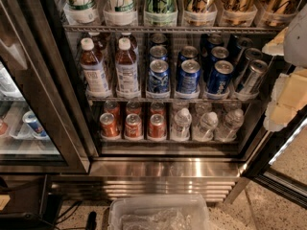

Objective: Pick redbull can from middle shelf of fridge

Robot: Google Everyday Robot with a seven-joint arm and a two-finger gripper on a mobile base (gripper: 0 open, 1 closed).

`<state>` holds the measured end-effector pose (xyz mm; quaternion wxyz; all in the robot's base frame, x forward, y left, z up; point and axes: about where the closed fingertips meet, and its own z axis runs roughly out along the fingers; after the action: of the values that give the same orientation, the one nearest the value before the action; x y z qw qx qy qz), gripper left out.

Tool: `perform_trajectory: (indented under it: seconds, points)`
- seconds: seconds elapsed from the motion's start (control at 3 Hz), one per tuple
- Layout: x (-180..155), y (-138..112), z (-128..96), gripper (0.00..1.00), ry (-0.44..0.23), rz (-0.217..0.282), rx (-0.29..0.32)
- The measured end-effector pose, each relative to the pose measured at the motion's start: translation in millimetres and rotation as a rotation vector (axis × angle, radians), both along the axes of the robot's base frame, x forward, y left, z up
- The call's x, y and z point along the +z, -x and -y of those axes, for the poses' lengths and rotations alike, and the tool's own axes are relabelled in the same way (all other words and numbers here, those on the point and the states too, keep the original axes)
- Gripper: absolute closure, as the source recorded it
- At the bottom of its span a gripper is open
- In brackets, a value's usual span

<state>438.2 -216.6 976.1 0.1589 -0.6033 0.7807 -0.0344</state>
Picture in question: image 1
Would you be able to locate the front left orange can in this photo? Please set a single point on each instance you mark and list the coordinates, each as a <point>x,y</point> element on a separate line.
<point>109,125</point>

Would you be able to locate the green tall can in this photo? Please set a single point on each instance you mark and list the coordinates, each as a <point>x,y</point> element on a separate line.
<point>160,12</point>

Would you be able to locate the gold tall can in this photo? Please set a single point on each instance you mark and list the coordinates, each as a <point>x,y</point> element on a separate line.
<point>275,13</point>
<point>196,10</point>

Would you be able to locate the silver front redbull can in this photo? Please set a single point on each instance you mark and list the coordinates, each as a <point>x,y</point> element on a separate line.
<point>252,77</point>

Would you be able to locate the orange can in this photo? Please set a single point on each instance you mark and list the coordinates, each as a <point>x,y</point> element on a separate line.
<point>133,125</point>
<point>109,125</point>
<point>157,126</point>

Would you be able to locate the left glass fridge door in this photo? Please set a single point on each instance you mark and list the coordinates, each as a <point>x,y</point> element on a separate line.
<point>36,58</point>

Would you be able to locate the can behind left glass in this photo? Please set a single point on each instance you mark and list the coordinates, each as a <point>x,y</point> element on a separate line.
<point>30,119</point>

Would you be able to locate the second row blue can left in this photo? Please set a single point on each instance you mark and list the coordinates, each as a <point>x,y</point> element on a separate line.
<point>158,52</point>

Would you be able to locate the second row blue can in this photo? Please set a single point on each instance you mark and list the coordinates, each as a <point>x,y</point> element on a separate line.
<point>216,54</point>
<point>158,52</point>
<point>187,52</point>

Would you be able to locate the front right orange can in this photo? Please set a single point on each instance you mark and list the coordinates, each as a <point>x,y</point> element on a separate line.
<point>157,126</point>

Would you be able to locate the white tall can left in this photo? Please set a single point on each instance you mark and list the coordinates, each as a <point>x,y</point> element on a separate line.
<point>82,11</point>

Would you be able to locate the tea bottle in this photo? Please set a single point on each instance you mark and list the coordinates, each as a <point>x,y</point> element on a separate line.
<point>126,67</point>
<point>92,63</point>

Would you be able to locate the front right water bottle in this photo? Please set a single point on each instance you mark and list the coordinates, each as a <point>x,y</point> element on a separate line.
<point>227,129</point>

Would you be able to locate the brown tall can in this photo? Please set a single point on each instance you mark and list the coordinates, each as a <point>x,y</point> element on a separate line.
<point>236,4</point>

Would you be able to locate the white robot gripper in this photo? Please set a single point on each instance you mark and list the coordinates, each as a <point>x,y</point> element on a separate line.
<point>297,40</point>

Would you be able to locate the second row blue can right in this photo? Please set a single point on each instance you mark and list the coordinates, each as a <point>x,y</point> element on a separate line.
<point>216,54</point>

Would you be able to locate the front right tea bottle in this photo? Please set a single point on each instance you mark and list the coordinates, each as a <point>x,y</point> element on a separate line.
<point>126,67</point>

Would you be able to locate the front right blue can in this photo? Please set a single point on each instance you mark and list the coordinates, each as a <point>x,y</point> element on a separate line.
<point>219,77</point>

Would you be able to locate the front middle water bottle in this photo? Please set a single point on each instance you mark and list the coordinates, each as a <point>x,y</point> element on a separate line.
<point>203,126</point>

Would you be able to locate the clear plastic bin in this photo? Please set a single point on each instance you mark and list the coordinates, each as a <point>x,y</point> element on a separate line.
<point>159,212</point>

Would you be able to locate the second row blue can middle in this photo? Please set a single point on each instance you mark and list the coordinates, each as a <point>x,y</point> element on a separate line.
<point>187,52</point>

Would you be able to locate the front left tea bottle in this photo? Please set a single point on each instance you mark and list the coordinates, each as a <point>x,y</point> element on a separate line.
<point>92,63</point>

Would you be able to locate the front left blue patterned can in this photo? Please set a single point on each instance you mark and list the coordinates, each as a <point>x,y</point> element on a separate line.
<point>158,81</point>

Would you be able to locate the front middle blue can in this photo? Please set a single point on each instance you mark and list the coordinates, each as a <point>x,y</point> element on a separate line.
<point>188,77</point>

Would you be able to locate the gold tall can far right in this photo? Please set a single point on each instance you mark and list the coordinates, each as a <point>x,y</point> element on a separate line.
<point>275,13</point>

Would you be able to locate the front middle orange can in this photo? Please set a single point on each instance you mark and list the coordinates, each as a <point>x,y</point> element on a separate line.
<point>133,125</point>

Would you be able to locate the front left water bottle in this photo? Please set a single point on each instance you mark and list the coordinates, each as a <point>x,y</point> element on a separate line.
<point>180,125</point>

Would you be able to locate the water bottle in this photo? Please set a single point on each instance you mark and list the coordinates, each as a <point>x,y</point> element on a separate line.
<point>203,126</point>
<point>180,125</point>
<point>227,129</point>

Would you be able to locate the white tall can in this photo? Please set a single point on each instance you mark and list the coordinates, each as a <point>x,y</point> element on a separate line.
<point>120,12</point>
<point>82,11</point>

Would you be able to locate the rear redbull can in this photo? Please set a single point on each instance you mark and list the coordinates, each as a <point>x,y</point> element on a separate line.
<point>236,46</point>

